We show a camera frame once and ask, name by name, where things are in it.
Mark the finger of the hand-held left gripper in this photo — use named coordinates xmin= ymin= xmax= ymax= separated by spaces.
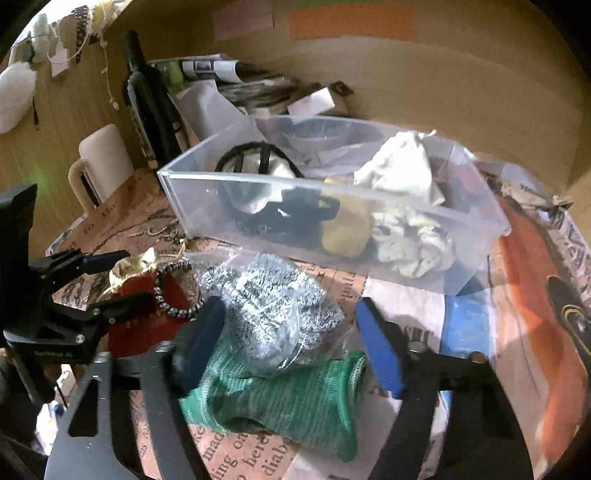
xmin=85 ymin=292 xmax=156 ymax=326
xmin=45 ymin=249 xmax=132 ymax=278

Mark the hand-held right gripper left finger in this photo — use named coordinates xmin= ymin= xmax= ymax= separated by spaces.
xmin=44 ymin=298 xmax=227 ymax=480

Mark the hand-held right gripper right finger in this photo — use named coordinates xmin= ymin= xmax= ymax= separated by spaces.
xmin=355 ymin=298 xmax=525 ymax=480

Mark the red and gold pouch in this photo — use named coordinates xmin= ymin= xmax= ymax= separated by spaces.
xmin=107 ymin=249 xmax=194 ymax=360

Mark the grey knit item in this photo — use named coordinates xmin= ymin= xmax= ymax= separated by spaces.
xmin=198 ymin=253 xmax=348 ymax=377

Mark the green knit sleeve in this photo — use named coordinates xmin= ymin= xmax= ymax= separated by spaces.
xmin=179 ymin=336 xmax=371 ymax=463

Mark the clear plastic bin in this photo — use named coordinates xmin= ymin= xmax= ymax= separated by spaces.
xmin=157 ymin=115 xmax=513 ymax=296

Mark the white chair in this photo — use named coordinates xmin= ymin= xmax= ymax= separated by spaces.
xmin=68 ymin=124 xmax=136 ymax=214

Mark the white patterned cloth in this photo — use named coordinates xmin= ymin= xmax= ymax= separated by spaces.
xmin=369 ymin=205 xmax=456 ymax=278

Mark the yellow plush item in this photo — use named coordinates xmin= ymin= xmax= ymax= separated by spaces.
xmin=320 ymin=178 xmax=373 ymax=258

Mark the black and white garment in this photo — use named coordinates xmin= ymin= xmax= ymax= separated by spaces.
xmin=215 ymin=141 xmax=341 ymax=241

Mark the dark wine bottle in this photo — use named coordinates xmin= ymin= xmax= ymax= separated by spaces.
xmin=119 ymin=30 xmax=186 ymax=170

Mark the translucent white bag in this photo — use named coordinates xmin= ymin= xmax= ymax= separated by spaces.
xmin=174 ymin=80 xmax=262 ymax=155

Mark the white fluffy item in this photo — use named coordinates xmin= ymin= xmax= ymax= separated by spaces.
xmin=0 ymin=61 xmax=38 ymax=134

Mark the stack of newspapers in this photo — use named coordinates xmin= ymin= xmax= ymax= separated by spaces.
xmin=148 ymin=54 xmax=324 ymax=117

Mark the white box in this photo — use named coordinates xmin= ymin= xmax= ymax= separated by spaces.
xmin=287 ymin=86 xmax=336 ymax=116

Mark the pink paper sheet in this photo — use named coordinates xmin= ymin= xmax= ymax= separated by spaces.
xmin=213 ymin=8 xmax=274 ymax=42

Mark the orange paper sheet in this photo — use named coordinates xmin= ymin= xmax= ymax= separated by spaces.
xmin=288 ymin=6 xmax=417 ymax=41

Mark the black and white braided bracelet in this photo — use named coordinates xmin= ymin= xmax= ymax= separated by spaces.
xmin=154 ymin=260 xmax=207 ymax=320

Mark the hanging braided cord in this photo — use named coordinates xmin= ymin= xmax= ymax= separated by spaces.
xmin=73 ymin=6 xmax=94 ymax=64

